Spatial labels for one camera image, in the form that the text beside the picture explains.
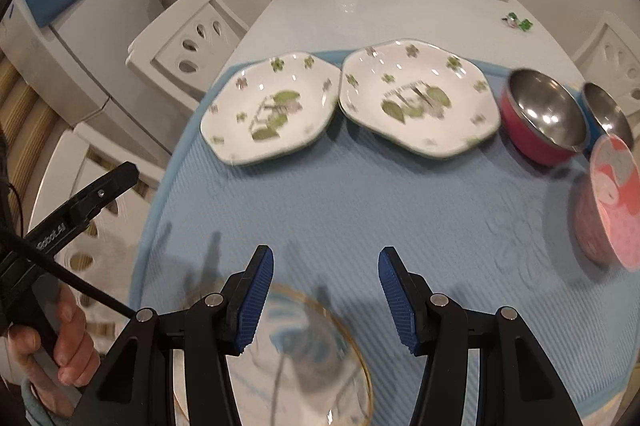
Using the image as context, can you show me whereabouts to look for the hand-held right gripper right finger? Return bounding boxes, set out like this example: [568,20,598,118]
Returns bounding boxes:
[377,247,585,426]

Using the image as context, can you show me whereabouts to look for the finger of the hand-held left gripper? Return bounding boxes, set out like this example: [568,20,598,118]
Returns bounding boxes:
[22,162,140,257]

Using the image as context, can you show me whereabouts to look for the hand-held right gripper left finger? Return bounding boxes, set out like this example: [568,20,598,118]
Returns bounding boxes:
[72,245,275,426]

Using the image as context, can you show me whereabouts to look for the gold-rimmed glass bowl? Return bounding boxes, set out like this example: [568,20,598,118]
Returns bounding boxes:
[172,283,374,426]

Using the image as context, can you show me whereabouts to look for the pink patterned bowl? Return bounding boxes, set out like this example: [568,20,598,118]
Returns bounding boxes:
[572,133,640,271]

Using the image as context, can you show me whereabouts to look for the red steel bowl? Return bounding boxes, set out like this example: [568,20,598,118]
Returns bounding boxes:
[499,68,592,167]

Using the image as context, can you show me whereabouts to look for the person's left hand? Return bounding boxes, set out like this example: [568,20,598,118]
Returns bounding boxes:
[10,287,102,408]

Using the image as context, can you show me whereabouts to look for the white cutout chair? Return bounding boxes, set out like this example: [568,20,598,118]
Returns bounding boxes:
[27,121,173,311]
[572,10,640,87]
[126,0,250,107]

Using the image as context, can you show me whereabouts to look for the light blue table mat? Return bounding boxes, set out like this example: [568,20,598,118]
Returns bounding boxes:
[129,50,637,426]

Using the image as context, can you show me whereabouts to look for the grey refrigerator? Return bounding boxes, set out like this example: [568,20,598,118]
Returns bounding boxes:
[0,0,198,169]

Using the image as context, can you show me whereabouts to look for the white floral plate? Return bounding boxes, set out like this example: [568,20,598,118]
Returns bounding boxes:
[200,50,341,165]
[338,38,502,161]

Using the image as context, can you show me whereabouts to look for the blue steel bowl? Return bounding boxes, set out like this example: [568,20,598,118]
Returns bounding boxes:
[581,82,635,147]

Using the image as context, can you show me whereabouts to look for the small green candy wrappers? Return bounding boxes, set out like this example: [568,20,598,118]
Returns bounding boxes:
[502,12,534,32]

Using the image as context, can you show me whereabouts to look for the black cable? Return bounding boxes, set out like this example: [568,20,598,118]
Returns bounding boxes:
[15,243,137,317]

